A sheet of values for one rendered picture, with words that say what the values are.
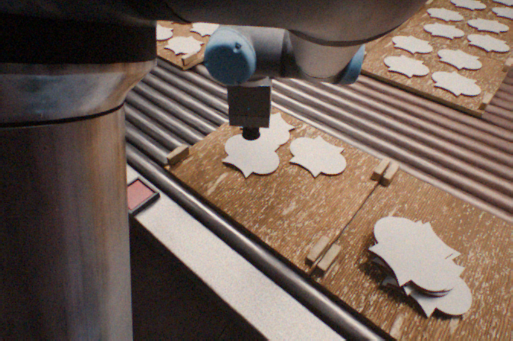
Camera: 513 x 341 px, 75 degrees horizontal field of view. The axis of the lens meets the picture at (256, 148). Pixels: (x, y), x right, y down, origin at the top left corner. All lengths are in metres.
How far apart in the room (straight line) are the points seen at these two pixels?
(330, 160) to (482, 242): 0.33
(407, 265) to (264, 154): 0.38
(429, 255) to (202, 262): 0.40
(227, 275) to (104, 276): 0.49
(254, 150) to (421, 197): 0.38
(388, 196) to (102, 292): 0.67
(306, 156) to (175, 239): 0.35
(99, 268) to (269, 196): 0.58
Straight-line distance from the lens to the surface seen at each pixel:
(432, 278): 0.64
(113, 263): 0.18
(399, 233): 0.66
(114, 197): 0.17
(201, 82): 1.12
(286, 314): 0.63
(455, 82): 1.21
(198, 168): 0.79
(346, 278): 0.65
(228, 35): 0.47
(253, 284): 0.65
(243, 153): 0.79
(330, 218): 0.71
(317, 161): 0.79
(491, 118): 1.16
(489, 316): 0.72
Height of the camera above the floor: 1.51
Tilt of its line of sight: 44 degrees down
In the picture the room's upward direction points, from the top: straight up
